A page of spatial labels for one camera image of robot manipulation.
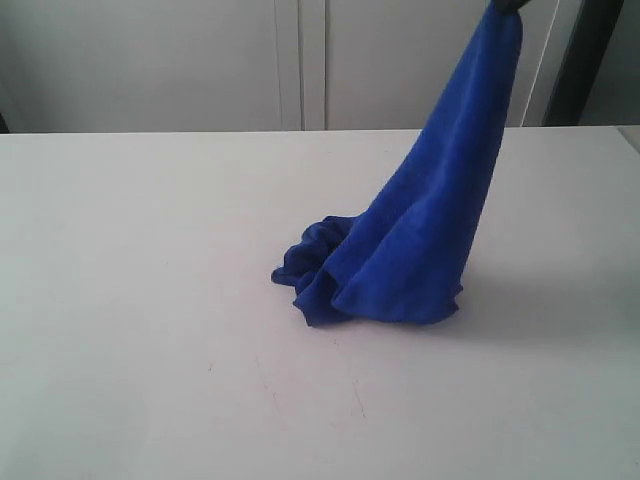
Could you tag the blue towel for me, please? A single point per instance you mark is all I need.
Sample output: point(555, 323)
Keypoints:
point(402, 259)

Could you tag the dark vertical post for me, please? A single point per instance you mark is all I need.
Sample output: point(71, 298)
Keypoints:
point(592, 32)

